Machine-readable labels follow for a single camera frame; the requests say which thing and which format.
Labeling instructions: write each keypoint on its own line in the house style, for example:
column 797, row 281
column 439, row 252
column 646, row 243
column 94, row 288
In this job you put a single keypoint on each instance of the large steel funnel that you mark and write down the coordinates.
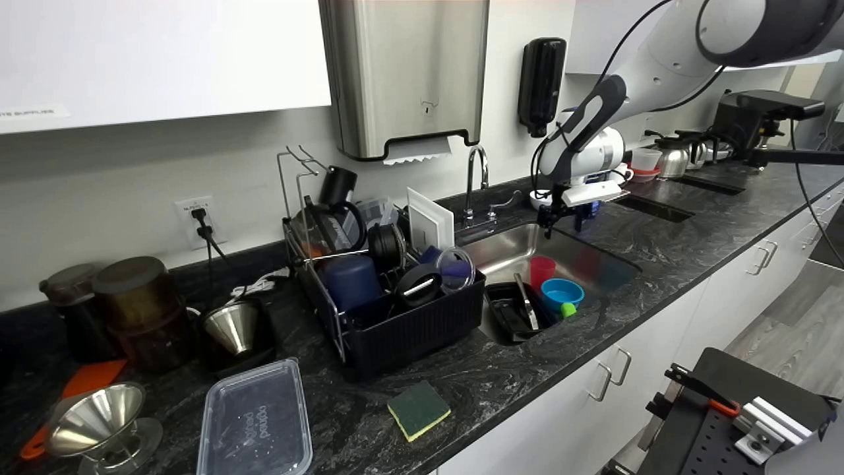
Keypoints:
column 94, row 418

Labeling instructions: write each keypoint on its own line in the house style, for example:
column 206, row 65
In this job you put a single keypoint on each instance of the dark blue tumbler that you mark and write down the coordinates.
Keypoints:
column 352, row 281

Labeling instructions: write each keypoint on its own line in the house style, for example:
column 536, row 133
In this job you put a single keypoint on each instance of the black round strainer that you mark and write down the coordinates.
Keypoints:
column 387, row 243

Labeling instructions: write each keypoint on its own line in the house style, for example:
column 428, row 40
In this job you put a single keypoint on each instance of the black canister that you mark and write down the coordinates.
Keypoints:
column 69, row 300

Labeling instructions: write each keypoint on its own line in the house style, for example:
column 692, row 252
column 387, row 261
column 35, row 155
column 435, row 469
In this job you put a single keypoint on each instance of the black camera stand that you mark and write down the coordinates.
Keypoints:
column 743, row 123

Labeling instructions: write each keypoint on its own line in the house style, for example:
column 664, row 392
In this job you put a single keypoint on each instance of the orange spatula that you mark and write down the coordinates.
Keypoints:
column 83, row 379

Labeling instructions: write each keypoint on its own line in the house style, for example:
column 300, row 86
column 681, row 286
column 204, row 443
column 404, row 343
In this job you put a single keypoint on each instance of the stainless steel sink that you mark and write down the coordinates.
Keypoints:
column 581, row 260

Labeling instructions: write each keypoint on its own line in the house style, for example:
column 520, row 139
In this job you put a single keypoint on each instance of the white square plate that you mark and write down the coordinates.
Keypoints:
column 431, row 219

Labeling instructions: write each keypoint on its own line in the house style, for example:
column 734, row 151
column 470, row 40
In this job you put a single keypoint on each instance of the clear lid blue slider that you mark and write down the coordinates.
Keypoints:
column 458, row 271

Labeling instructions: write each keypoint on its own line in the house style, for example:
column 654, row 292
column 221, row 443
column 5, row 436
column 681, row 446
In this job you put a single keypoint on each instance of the silver table knife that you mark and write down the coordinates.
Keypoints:
column 527, row 306

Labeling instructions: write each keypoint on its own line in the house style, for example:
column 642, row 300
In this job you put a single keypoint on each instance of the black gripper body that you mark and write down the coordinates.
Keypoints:
column 551, row 194

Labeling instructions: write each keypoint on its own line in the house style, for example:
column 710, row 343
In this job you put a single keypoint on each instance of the wide white upper cabinet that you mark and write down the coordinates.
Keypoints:
column 160, row 54

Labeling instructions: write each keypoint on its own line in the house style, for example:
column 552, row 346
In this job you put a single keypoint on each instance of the black bottle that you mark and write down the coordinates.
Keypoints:
column 340, row 186

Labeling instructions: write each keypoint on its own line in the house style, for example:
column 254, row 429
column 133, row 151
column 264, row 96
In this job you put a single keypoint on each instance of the stainless paper towel dispenser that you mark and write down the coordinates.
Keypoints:
column 404, row 69

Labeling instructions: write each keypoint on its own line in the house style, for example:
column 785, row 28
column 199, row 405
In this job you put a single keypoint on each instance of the dark round glass lid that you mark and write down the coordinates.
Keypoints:
column 333, row 227

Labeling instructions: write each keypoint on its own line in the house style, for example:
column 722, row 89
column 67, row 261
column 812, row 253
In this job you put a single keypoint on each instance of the white lower cabinets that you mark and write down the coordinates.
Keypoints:
column 686, row 318

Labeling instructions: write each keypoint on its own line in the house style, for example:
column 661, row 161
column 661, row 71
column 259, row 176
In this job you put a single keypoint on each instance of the black dish rack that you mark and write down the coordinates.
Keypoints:
column 414, row 333

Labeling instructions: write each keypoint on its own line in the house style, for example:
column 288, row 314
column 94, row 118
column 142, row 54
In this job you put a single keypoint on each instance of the green yellow sponge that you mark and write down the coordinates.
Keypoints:
column 420, row 409

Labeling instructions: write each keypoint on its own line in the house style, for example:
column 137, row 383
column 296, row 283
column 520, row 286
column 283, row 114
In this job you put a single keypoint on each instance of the black equipment cart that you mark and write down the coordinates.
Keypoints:
column 694, row 438

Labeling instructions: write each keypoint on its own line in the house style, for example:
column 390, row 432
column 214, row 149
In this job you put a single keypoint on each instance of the red plastic cup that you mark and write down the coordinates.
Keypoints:
column 541, row 271

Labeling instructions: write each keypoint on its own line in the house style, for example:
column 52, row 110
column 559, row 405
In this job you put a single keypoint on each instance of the small steel cone dripper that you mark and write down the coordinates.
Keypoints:
column 233, row 325

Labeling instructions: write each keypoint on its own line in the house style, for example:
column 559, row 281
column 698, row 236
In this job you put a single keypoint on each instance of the black wall soap dispenser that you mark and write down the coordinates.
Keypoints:
column 541, row 82

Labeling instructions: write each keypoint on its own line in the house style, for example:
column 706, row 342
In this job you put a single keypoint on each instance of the chrome sink faucet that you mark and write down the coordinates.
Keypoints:
column 477, row 173

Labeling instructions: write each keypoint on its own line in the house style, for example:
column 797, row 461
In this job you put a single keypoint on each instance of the steel kettle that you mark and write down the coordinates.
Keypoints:
column 676, row 161

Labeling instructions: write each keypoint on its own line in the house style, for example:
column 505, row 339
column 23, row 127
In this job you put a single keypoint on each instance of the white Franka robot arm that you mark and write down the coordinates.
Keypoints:
column 669, row 61

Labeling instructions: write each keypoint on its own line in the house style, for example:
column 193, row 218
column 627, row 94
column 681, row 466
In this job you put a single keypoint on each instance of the black tool orange grip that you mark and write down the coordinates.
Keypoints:
column 702, row 393

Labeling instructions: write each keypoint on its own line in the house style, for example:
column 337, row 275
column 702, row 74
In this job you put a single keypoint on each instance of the white paper towel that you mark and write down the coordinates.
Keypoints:
column 423, row 149

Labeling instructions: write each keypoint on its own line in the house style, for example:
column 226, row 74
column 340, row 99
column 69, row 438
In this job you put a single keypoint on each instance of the dark brown canister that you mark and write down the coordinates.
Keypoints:
column 137, row 294

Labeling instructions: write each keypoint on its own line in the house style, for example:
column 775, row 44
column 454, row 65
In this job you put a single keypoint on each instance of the white wall power outlet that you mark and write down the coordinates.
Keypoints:
column 185, row 219

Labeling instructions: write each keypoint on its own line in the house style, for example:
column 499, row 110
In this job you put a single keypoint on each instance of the black plastic tray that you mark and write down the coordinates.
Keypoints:
column 505, row 318

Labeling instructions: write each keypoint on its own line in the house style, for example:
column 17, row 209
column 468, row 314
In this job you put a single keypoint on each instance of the silver metal bracket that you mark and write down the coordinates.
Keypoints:
column 775, row 426

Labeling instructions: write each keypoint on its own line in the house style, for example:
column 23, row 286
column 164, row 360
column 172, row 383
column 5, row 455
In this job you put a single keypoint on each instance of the white crumpled cloth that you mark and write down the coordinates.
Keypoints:
column 263, row 283

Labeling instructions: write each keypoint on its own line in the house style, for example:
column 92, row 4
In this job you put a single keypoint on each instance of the black round lid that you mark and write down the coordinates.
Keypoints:
column 417, row 286

